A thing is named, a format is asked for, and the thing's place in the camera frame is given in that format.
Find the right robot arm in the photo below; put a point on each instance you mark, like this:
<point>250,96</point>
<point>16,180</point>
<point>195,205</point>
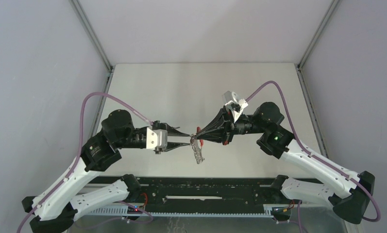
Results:
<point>346,192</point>

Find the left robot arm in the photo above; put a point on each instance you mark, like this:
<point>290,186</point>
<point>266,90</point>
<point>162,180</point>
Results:
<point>56,209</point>

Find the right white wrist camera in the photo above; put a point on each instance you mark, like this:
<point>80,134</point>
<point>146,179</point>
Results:
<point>234,104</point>

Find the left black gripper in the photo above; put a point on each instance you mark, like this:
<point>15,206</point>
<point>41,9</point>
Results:
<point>171,131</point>

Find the white slotted cable duct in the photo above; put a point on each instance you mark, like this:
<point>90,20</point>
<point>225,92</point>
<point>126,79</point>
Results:
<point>122,211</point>

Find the red handled keyring holder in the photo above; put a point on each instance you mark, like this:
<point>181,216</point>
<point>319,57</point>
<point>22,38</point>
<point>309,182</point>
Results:
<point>197,145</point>

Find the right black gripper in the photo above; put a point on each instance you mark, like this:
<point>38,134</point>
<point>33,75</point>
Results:
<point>221,129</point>

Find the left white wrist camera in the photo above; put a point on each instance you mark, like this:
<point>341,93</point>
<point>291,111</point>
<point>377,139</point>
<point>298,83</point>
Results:
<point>151,139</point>

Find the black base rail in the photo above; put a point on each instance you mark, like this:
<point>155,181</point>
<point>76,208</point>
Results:
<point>210,195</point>

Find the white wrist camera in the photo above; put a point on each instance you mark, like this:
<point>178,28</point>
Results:
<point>234,104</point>
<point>151,139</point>

